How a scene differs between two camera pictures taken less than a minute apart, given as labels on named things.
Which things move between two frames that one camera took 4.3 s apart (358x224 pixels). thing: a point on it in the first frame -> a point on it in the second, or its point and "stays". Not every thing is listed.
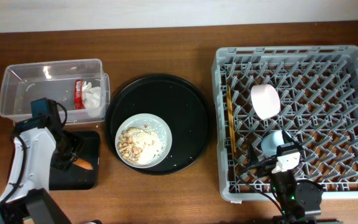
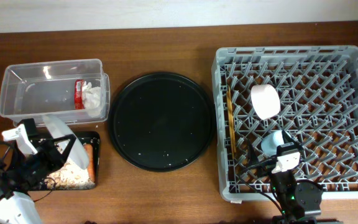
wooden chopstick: x=231 y=120 stays
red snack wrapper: x=79 y=99 stays
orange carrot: x=83 y=163 -> x=89 y=150
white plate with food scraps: x=143 y=140 -> x=69 y=175
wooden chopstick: x=232 y=122 stays
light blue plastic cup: x=271 y=140 stays
